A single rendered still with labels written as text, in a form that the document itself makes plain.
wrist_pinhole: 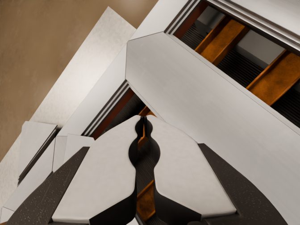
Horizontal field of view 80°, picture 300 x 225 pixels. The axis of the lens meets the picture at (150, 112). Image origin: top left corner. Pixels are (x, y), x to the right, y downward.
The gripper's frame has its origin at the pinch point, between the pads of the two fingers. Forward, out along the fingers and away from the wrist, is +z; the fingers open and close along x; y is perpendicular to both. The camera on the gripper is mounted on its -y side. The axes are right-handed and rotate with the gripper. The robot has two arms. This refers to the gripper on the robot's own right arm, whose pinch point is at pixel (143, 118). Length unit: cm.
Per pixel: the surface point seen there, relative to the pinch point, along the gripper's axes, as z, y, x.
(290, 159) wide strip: 14.8, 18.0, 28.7
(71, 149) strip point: 41, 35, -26
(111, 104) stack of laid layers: 44.4, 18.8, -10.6
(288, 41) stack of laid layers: 30.3, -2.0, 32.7
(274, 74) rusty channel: 39, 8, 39
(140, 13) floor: 180, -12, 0
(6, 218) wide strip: 39, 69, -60
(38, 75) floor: 224, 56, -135
